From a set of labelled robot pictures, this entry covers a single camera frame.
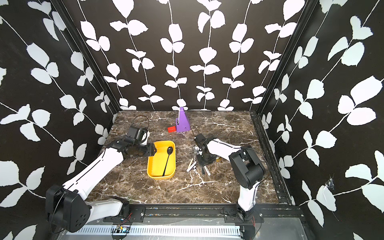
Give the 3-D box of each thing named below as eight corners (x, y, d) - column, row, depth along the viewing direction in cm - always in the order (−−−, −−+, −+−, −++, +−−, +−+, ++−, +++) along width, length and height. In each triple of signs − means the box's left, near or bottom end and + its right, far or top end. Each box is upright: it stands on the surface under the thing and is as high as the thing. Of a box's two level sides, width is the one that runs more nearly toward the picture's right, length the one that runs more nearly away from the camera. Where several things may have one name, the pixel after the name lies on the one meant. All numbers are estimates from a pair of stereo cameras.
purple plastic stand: (177, 132, 109) (175, 116, 95) (176, 124, 114) (174, 107, 100) (189, 131, 110) (188, 114, 96) (188, 123, 115) (187, 106, 101)
